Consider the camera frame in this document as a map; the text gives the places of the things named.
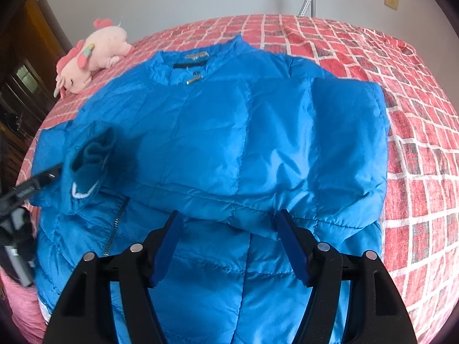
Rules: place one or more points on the yellowed wall socket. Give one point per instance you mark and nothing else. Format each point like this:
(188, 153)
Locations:
(392, 0)

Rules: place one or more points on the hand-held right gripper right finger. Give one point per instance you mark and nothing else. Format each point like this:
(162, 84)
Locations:
(292, 243)

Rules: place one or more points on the red checked bed sheet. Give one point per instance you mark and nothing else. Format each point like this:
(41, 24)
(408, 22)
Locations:
(423, 157)

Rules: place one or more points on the brown wooden wardrobe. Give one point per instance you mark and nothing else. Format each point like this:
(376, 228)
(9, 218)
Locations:
(25, 61)

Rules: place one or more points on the pink blanket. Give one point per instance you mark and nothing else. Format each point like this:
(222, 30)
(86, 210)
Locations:
(21, 315)

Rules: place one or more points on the pink plush toy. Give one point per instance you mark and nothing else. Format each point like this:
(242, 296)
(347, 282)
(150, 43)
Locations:
(91, 55)

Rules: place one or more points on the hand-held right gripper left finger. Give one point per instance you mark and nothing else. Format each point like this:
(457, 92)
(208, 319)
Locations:
(167, 243)

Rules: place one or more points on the blue puffer jacket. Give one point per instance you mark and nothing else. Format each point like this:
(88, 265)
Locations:
(229, 143)

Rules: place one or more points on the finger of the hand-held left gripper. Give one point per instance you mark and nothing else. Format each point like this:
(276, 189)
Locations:
(39, 181)

